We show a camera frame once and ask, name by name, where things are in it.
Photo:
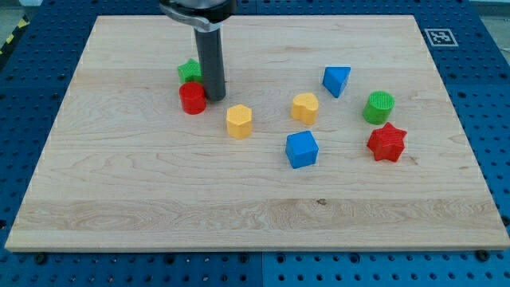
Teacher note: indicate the robot arm flange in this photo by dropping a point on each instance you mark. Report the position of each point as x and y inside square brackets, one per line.
[203, 15]

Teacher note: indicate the yellow heart block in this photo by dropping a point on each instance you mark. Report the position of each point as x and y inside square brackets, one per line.
[305, 108]

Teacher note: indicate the red star block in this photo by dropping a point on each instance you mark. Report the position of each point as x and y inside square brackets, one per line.
[387, 143]

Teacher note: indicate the red cylinder block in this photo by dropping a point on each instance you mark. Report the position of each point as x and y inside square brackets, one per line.
[192, 96]

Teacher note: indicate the dark grey cylindrical pointer rod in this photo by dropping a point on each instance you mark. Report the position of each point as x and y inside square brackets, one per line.
[209, 47]

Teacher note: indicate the yellow black hazard tape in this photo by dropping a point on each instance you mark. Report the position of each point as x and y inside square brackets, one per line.
[15, 36]

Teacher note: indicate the blue cube block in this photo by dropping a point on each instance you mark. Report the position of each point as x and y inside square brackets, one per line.
[301, 149]

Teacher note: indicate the blue triangle block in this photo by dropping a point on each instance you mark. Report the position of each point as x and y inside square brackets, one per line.
[335, 79]

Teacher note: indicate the yellow hexagon block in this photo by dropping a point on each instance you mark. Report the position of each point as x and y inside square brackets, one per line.
[239, 121]

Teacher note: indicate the light wooden board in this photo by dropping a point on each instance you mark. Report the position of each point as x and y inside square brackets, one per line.
[125, 169]

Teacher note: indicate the green star block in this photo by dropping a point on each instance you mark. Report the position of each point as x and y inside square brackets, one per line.
[190, 71]

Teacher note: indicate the green cylinder block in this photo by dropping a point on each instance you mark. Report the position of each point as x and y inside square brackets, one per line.
[378, 107]

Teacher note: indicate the white fiducial marker tag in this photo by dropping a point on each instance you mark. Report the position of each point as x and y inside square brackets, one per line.
[441, 37]

